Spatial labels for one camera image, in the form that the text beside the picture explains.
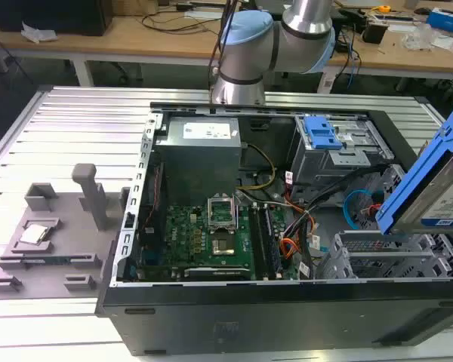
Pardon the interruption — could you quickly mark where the CPU socket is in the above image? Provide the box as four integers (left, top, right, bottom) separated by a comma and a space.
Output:
210, 229, 238, 258

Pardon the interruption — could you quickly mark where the black box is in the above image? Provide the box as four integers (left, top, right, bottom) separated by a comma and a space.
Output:
0, 0, 113, 38

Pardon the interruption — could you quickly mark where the crumpled white plastic sheet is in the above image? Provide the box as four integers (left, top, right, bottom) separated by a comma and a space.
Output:
20, 21, 58, 43

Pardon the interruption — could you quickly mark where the green motherboard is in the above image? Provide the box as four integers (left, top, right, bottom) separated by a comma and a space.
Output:
140, 202, 300, 282

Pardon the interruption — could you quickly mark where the blue cardboard box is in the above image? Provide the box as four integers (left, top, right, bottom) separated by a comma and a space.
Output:
425, 7, 453, 38

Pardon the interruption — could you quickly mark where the black graphics card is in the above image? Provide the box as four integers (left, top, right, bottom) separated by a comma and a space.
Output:
183, 266, 251, 281

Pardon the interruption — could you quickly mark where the black RAM stick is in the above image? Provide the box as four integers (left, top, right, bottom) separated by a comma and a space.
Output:
257, 205, 282, 279

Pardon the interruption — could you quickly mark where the grey metal disk bay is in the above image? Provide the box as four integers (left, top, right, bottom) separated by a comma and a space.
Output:
316, 230, 453, 281

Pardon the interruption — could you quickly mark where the orange wire bundle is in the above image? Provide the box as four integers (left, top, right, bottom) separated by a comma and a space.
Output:
280, 210, 311, 262

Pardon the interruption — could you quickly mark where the black PC case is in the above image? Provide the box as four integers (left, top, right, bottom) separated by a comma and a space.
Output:
94, 100, 453, 357

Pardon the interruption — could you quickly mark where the black motor block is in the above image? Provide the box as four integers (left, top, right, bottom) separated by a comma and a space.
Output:
361, 17, 390, 45

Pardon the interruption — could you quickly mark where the silver CPU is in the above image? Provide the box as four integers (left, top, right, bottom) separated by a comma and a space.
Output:
19, 223, 49, 245

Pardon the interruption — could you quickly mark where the grey parts rack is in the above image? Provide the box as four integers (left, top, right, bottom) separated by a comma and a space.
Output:
0, 163, 132, 302

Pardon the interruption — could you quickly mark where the clear plastic bag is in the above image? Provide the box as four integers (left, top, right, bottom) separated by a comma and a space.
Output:
401, 25, 445, 53

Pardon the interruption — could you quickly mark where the hard disk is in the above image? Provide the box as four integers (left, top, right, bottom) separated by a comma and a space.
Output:
375, 95, 453, 237

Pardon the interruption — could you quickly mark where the grey metal drive cage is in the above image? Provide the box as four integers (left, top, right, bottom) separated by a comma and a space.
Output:
289, 114, 396, 201

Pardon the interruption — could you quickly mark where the wooden desk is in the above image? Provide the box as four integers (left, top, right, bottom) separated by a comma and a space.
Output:
0, 7, 227, 88
322, 5, 453, 94

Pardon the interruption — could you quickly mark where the grey power supply unit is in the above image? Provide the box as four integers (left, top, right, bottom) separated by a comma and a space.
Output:
154, 116, 243, 201

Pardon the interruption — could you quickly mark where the blue disk wire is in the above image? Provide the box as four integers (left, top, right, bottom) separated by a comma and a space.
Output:
342, 187, 383, 232

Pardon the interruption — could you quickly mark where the black cable bundle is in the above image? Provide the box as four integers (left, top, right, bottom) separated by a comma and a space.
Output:
300, 162, 397, 272

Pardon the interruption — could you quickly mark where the blue hanging cable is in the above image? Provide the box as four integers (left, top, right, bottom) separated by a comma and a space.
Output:
345, 29, 362, 90

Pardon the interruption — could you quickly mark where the blue drive bay latch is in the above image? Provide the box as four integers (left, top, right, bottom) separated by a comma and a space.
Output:
303, 115, 343, 150

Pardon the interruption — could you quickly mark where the yellow black power cable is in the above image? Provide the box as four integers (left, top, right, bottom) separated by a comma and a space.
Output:
236, 142, 277, 194

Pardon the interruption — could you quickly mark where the metal socket cover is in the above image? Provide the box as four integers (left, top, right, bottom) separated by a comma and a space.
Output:
208, 192, 238, 232

